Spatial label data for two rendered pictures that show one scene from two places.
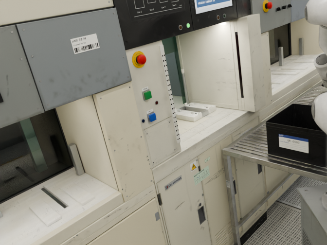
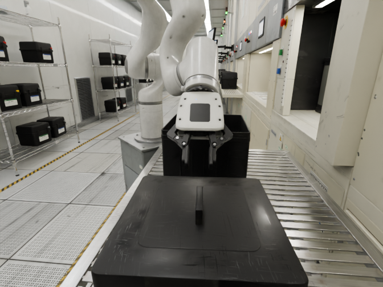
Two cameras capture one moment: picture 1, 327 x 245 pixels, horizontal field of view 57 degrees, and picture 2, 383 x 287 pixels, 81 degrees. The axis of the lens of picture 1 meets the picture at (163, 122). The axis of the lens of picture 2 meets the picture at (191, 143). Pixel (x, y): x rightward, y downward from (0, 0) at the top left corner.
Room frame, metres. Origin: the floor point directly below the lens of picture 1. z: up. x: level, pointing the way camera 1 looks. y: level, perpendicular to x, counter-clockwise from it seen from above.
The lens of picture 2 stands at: (1.82, -1.27, 1.11)
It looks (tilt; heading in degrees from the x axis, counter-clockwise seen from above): 19 degrees down; 135
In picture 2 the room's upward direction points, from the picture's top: straight up
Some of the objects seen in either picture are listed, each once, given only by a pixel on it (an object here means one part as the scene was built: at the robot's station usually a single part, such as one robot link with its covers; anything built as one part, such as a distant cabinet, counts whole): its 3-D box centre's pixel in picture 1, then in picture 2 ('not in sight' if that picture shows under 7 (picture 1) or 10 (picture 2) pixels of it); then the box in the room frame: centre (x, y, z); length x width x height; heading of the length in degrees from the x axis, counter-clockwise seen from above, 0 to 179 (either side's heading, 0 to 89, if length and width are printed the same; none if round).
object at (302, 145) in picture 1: (307, 132); (206, 143); (1.31, -0.67, 0.85); 0.28 x 0.28 x 0.17; 38
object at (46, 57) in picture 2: not in sight; (37, 52); (-1.87, -0.44, 1.31); 0.30 x 0.28 x 0.26; 129
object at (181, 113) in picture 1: (192, 110); not in sight; (1.81, -0.20, 0.89); 0.22 x 0.21 x 0.04; 39
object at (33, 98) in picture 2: not in sight; (24, 94); (-1.63, -0.72, 0.81); 0.30 x 0.28 x 0.26; 133
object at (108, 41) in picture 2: not in sight; (115, 78); (-3.32, 1.39, 0.89); 1.22 x 0.47 x 1.77; 129
